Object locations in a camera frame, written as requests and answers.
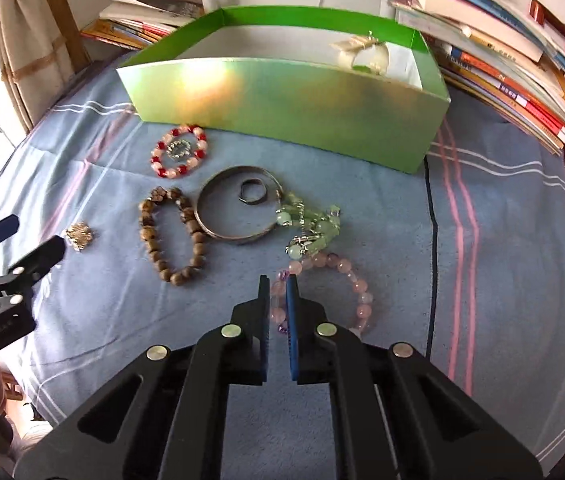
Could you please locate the blue striped bed sheet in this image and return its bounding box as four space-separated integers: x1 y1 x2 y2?
0 67 565 469

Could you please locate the right stack of books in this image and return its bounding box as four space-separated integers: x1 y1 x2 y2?
390 0 565 155

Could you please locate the pink crystal bead bracelet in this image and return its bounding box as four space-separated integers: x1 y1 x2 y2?
268 250 375 339

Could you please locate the green jade bead bracelet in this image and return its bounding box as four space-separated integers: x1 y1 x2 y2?
274 190 343 262

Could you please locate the silver rhinestone brooch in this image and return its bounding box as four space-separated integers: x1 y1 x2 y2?
66 221 94 252

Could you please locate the red white bead bracelet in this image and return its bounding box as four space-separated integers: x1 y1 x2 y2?
150 123 210 180

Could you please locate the small silver bead ring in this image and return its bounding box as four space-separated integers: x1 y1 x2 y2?
166 138 192 162

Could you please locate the brown wooden bead bracelet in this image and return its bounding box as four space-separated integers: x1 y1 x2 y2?
138 185 209 287

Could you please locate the white strap wrist watch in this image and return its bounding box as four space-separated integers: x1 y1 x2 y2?
330 36 390 76

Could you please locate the green cardboard box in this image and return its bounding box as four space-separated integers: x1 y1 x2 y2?
118 6 451 174

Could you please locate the beige curtain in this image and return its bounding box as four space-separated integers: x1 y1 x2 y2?
0 0 90 131

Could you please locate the dark metal ring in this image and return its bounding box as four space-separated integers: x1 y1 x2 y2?
238 178 268 206

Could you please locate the silver metal bangle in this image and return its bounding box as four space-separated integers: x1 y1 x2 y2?
194 165 285 245

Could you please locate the left stack of books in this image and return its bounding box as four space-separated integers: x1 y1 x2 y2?
81 0 204 51

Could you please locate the stack of books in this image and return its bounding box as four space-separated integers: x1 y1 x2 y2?
390 0 565 155
81 0 204 51

